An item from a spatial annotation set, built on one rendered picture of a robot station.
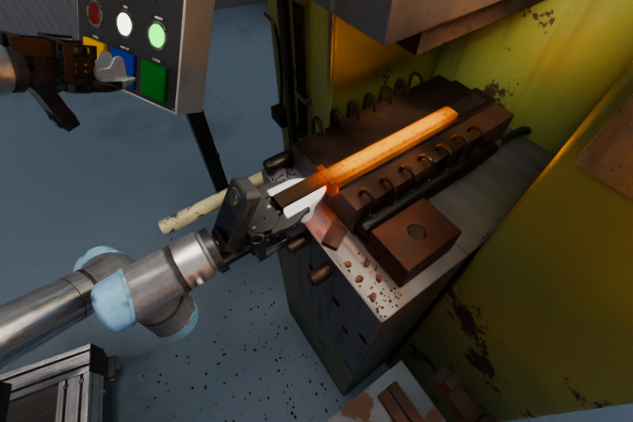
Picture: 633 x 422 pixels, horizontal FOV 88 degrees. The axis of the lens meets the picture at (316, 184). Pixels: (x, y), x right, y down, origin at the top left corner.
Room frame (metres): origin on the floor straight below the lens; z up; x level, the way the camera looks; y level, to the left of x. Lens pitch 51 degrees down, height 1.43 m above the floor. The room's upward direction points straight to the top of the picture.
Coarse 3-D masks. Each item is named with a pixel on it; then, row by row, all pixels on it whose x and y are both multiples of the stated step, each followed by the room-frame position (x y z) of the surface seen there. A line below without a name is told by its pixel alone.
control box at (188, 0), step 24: (96, 0) 0.79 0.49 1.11; (120, 0) 0.75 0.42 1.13; (144, 0) 0.72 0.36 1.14; (168, 0) 0.70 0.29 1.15; (192, 0) 0.69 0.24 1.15; (96, 24) 0.76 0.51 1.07; (144, 24) 0.70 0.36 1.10; (168, 24) 0.67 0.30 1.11; (192, 24) 0.68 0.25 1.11; (120, 48) 0.71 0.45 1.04; (144, 48) 0.68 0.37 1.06; (168, 48) 0.65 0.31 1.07; (192, 48) 0.66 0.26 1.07; (192, 72) 0.64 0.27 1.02; (144, 96) 0.63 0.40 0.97; (168, 96) 0.61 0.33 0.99; (192, 96) 0.63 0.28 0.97
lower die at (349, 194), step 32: (416, 96) 0.62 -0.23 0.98; (448, 96) 0.60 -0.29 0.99; (480, 96) 0.59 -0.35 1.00; (352, 128) 0.51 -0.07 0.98; (384, 128) 0.50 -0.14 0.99; (448, 128) 0.49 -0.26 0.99; (320, 160) 0.41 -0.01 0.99; (384, 160) 0.40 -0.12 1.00; (416, 160) 0.41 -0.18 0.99; (352, 192) 0.34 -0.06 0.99; (384, 192) 0.34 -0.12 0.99; (352, 224) 0.30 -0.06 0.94
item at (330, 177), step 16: (448, 112) 0.53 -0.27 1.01; (416, 128) 0.48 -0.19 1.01; (432, 128) 0.48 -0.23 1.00; (384, 144) 0.44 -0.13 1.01; (400, 144) 0.44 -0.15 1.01; (352, 160) 0.40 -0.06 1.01; (368, 160) 0.40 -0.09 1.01; (320, 176) 0.36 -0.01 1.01; (336, 176) 0.36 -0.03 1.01; (288, 192) 0.32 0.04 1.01; (304, 192) 0.32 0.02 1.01; (336, 192) 0.34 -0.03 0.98
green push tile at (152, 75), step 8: (144, 64) 0.66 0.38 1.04; (152, 64) 0.65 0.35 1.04; (144, 72) 0.65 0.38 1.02; (152, 72) 0.64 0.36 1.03; (160, 72) 0.63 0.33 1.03; (168, 72) 0.63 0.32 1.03; (144, 80) 0.64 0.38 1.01; (152, 80) 0.63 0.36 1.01; (160, 80) 0.62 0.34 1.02; (144, 88) 0.63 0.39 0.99; (152, 88) 0.62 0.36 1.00; (160, 88) 0.61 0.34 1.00; (152, 96) 0.61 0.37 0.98; (160, 96) 0.61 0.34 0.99
